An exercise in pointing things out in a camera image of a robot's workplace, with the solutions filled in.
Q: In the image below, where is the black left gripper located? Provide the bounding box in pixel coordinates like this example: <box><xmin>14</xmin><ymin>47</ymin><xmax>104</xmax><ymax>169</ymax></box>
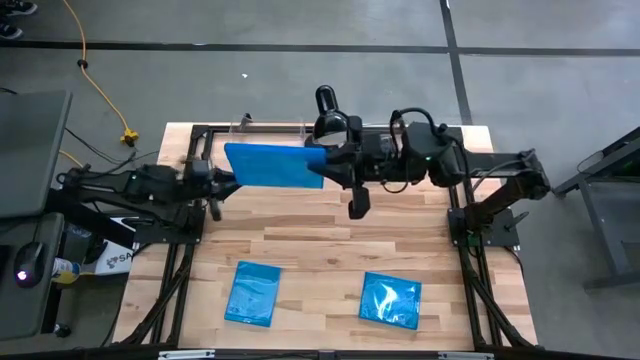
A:
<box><xmin>185</xmin><ymin>158</ymin><xmax>243</xmax><ymax>202</ymax></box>

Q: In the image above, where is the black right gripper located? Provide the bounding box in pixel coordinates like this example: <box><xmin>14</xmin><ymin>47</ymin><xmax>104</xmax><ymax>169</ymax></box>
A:
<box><xmin>307</xmin><ymin>115</ymin><xmax>404</xmax><ymax>191</ymax></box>

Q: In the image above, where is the blue plastic disc case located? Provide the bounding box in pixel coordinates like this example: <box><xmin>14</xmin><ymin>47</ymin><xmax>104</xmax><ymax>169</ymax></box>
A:
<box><xmin>223</xmin><ymin>141</ymin><xmax>328</xmax><ymax>191</ymax></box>
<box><xmin>357</xmin><ymin>270</ymin><xmax>423</xmax><ymax>332</ymax></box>
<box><xmin>223</xmin><ymin>259</ymin><xmax>283</xmax><ymax>329</ymax></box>

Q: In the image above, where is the black desk lamp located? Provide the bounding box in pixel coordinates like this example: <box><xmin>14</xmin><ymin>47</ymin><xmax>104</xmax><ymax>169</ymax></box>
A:
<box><xmin>311</xmin><ymin>83</ymin><xmax>352</xmax><ymax>150</ymax></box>

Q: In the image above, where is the white printed box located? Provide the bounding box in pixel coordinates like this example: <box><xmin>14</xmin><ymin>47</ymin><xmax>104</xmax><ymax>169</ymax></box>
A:
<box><xmin>93</xmin><ymin>238</ymin><xmax>136</xmax><ymax>277</ymax></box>

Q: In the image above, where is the white drink can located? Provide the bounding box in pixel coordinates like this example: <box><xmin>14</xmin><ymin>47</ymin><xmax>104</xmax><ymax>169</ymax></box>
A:
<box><xmin>51</xmin><ymin>256</ymin><xmax>82</xmax><ymax>285</ymax></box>

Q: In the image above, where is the grey side desk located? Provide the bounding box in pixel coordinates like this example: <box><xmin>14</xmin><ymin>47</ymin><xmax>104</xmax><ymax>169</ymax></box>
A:
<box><xmin>0</xmin><ymin>88</ymin><xmax>74</xmax><ymax>342</ymax></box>

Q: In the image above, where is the black computer mouse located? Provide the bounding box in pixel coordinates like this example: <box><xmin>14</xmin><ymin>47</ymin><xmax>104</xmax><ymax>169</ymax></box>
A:
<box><xmin>13</xmin><ymin>241</ymin><xmax>46</xmax><ymax>290</ymax></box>

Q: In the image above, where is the person's shoe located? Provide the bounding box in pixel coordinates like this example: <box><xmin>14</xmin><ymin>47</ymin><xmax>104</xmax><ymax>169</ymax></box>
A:
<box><xmin>0</xmin><ymin>21</ymin><xmax>24</xmax><ymax>41</ymax></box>
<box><xmin>0</xmin><ymin>0</ymin><xmax>39</xmax><ymax>17</ymax></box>

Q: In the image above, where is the grey metal side table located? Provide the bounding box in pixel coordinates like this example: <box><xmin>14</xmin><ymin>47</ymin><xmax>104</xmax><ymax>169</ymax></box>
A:
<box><xmin>551</xmin><ymin>125</ymin><xmax>640</xmax><ymax>292</ymax></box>

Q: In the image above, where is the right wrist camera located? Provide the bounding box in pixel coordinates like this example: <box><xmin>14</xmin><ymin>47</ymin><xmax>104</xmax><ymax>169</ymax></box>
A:
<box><xmin>347</xmin><ymin>184</ymin><xmax>373</xmax><ymax>221</ymax></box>

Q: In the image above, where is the black aluminium table frame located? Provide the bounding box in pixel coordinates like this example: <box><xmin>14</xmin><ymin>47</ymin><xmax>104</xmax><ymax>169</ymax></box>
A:
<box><xmin>102</xmin><ymin>122</ymin><xmax>539</xmax><ymax>354</ymax></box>

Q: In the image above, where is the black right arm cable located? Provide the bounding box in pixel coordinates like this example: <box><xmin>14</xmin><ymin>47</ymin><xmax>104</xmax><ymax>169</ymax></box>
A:
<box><xmin>388</xmin><ymin>105</ymin><xmax>450</xmax><ymax>152</ymax></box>

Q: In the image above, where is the yellow extension cable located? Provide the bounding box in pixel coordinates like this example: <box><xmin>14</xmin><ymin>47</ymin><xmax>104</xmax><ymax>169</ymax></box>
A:
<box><xmin>58</xmin><ymin>148</ymin><xmax>85</xmax><ymax>170</ymax></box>
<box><xmin>62</xmin><ymin>0</ymin><xmax>141</xmax><ymax>149</ymax></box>

